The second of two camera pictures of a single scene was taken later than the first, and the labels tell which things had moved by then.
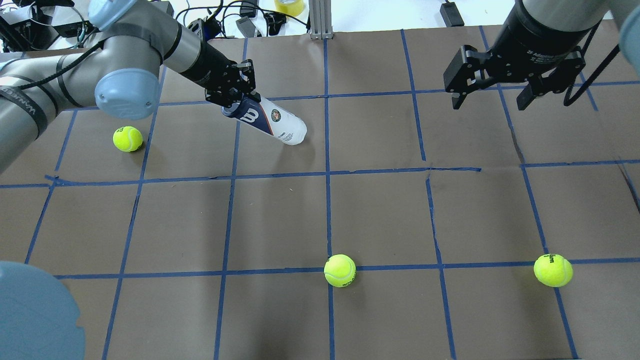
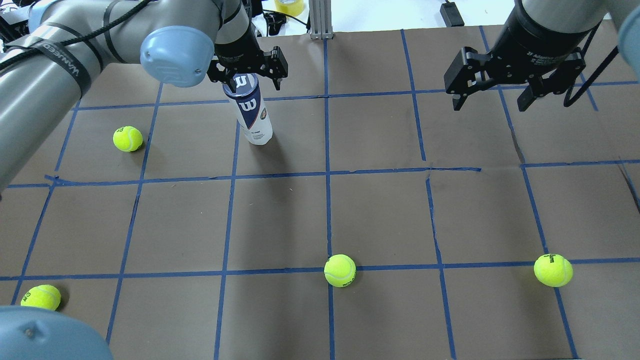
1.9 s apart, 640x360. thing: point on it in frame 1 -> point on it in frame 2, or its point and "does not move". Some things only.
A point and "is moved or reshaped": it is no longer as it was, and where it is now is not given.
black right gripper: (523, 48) does not move
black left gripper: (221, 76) -> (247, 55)
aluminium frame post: (320, 19) does not move
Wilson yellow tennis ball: (553, 270) does not move
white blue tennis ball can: (269, 119) is moved or reshaped
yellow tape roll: (292, 7) does not move
